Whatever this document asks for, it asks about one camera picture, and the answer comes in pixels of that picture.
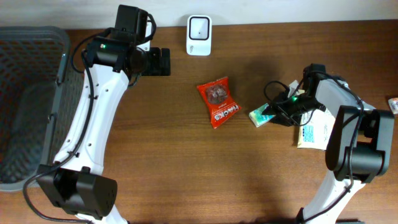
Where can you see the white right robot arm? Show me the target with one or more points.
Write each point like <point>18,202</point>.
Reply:
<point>359,146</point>

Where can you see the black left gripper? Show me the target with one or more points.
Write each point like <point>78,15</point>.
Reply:
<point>156,66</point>

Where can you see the grey plastic basket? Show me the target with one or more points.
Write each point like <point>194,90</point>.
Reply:
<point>39,96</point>

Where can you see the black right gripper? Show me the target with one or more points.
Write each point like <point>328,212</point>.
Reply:
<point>280,109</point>

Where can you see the orange tissue pack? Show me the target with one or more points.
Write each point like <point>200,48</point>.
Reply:
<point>393,104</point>

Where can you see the red snack bag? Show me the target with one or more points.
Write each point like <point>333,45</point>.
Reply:
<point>219,101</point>

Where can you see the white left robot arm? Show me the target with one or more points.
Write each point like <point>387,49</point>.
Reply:
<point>114,60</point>

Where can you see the cream chips bag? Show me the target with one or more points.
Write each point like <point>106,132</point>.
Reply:
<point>315,130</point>

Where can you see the teal tissue pack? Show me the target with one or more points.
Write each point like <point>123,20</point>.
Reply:
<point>258,118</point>

